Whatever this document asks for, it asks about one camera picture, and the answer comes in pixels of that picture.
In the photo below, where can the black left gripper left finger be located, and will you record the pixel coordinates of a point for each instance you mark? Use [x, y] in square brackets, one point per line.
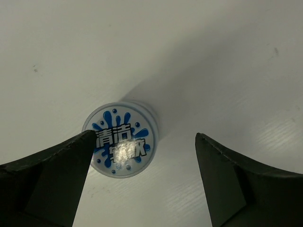
[44, 189]

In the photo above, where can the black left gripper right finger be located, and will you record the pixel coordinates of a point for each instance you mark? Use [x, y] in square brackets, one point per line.
[242, 192]

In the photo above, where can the blue paint jar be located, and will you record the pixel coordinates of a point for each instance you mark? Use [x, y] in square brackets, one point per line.
[127, 138]

